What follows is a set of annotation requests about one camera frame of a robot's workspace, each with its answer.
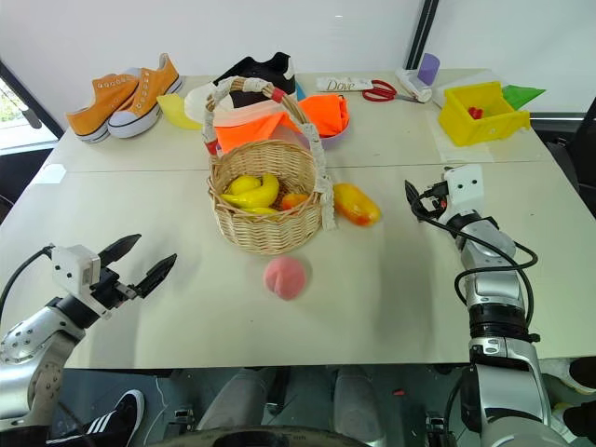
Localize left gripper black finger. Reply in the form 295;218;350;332
136;252;179;300
97;233;142;270

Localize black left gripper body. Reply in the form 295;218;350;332
89;264;142;312

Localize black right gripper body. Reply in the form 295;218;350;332
417;182;451;220

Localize small orange toy fruit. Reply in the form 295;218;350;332
280;192;310;212

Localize white paper sheet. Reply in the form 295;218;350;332
428;121;496;162

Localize yellow orange toy mango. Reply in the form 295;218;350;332
332;183;384;228

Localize yellow plastic box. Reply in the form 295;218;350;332
438;80;533;148

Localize purple bowl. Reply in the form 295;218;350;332
303;121;352;152

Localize white paper card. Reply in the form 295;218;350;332
34;163;67;185

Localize white lint roller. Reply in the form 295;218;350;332
395;67;435;104

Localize orange crumpled fabric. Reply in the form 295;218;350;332
296;92;351;139

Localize purple cylinder cup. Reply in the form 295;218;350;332
416;51;441;87

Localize white Dove package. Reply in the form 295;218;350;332
316;75;374;93

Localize black striped sneaker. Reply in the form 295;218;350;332
45;388;146;447

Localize pink toy peach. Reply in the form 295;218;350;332
263;255;309;302

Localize orange canvas sneaker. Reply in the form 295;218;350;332
64;73;142;143
107;52;184;140

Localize grey robot leg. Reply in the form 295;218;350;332
332;366;388;447
196;367;281;435

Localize yellow soft cloth piece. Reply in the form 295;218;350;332
156;91;205;131

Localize orange folded fabric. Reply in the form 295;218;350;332
214;110;305;156

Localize black and white sneaker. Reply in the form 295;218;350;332
212;51;298;111

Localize yellow and black shoe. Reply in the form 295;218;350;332
542;357;596;440

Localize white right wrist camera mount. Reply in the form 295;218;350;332
440;164;486;216

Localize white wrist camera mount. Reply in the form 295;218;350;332
50;244;113;320
440;164;486;216

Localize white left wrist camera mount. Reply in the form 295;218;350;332
50;244;113;320

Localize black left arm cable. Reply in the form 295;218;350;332
0;245;55;318

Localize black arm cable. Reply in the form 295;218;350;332
0;245;55;318
413;191;540;344

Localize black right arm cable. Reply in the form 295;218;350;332
413;191;540;344

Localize red handled scissors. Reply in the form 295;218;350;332
361;79;422;103

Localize wicker basket with handle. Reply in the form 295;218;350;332
200;75;338;256

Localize black window frame post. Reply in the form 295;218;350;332
402;0;441;72

